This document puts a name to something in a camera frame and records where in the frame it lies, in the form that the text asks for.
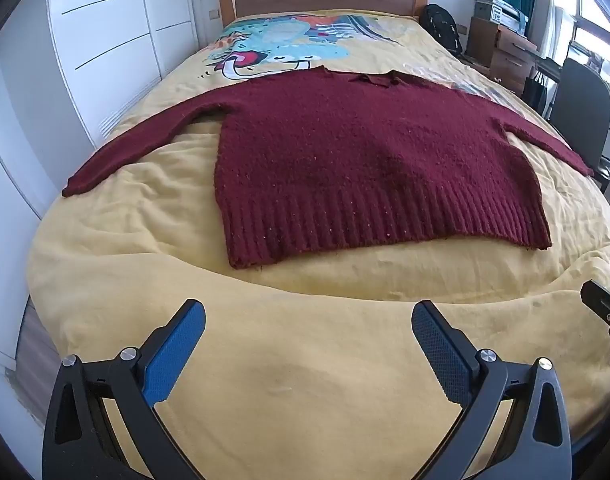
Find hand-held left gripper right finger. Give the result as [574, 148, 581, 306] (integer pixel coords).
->
[411, 301, 574, 480]

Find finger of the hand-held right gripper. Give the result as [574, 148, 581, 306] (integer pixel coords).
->
[580, 278, 610, 361]

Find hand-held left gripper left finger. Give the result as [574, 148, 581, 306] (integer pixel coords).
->
[42, 299, 207, 480]

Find maroon knitted sweater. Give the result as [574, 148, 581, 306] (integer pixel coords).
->
[62, 66, 596, 270]

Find yellow printed blanket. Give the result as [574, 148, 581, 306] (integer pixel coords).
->
[28, 10, 610, 480]

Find grey office chair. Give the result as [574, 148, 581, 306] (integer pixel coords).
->
[547, 57, 610, 172]

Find black paper bag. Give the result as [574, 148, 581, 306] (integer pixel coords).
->
[522, 71, 548, 114]

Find black desk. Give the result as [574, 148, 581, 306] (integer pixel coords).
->
[535, 52, 572, 82]

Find wooden drawer cabinet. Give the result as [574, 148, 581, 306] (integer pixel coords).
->
[466, 16, 540, 96]

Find window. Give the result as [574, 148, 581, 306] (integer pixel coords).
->
[550, 0, 610, 77]

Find grey printer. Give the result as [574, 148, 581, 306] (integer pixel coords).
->
[472, 0, 530, 36]

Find black backpack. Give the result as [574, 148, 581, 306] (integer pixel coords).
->
[419, 4, 466, 56]

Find white wardrobe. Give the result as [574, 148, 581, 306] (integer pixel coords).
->
[0, 0, 227, 361]

